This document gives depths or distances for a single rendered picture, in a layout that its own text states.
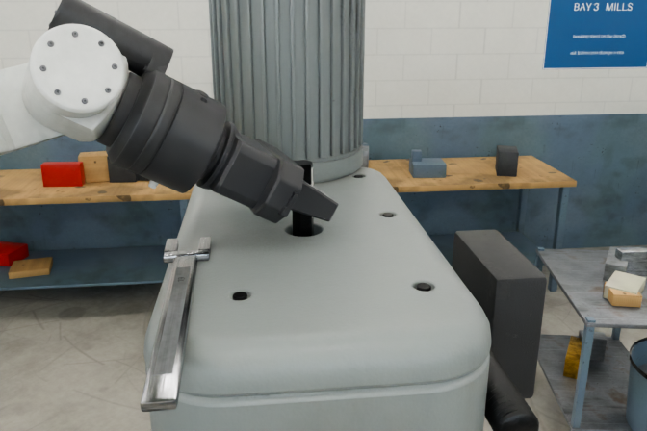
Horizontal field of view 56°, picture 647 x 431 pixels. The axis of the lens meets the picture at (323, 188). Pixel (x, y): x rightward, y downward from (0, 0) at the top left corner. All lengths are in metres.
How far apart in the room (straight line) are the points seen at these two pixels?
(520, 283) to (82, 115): 0.66
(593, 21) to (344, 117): 4.78
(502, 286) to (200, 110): 0.56
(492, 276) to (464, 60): 4.19
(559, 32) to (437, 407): 4.98
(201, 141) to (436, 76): 4.54
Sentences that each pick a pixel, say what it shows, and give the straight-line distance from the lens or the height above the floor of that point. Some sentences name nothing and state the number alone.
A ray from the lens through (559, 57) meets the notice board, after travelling 5.36.
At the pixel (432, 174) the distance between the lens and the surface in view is 4.47.
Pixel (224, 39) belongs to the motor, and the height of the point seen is 2.06.
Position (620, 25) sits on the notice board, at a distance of 5.58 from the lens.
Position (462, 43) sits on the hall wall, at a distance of 5.04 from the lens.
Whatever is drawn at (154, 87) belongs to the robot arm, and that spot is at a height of 2.04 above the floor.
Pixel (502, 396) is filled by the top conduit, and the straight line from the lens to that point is 0.53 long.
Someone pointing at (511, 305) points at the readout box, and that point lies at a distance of 0.94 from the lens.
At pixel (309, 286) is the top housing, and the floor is 1.89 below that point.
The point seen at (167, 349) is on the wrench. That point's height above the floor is 1.90.
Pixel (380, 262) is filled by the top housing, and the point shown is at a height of 1.89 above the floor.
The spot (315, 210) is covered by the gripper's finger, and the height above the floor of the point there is 1.92.
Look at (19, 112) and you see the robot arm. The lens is 0.57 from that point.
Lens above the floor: 2.11
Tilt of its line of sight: 17 degrees down
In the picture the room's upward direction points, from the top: straight up
